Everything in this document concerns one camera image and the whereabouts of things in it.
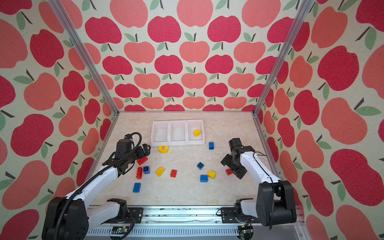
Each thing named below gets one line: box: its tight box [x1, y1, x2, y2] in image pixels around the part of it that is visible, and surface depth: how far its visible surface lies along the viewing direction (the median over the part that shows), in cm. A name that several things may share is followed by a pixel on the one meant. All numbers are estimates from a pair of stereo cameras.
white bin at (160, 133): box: [151, 121, 170, 146], surface depth 106 cm
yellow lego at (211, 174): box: [207, 170, 217, 180], surface depth 88 cm
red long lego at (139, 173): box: [136, 167, 143, 180], surface depth 89 cm
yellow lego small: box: [193, 129, 202, 137], surface depth 107 cm
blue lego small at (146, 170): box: [143, 166, 150, 175], surface depth 89 cm
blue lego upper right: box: [209, 142, 215, 150], surface depth 100 cm
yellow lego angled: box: [155, 167, 165, 177], surface depth 90 cm
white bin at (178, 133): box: [169, 120, 189, 146], surface depth 106 cm
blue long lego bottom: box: [132, 182, 142, 193], surface depth 84 cm
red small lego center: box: [170, 169, 178, 178], surface depth 90 cm
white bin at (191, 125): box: [186, 119, 205, 145], surface depth 106 cm
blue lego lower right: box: [200, 174, 209, 183], surface depth 88 cm
